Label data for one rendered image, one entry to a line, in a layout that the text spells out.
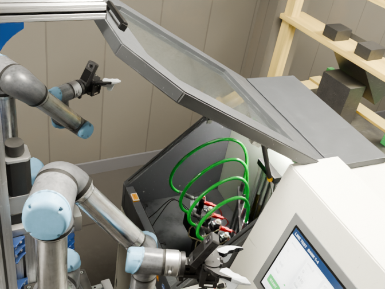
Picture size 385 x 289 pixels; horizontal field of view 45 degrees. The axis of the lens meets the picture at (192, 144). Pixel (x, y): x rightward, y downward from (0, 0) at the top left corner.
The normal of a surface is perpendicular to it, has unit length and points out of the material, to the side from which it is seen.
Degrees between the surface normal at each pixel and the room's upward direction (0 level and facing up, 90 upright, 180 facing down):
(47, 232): 82
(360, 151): 0
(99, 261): 0
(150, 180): 90
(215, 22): 90
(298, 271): 76
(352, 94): 90
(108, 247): 0
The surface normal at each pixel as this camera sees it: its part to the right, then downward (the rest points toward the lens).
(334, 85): -0.85, 0.18
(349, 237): -0.84, -0.08
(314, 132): 0.15, -0.81
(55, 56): 0.45, 0.57
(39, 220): 0.05, 0.47
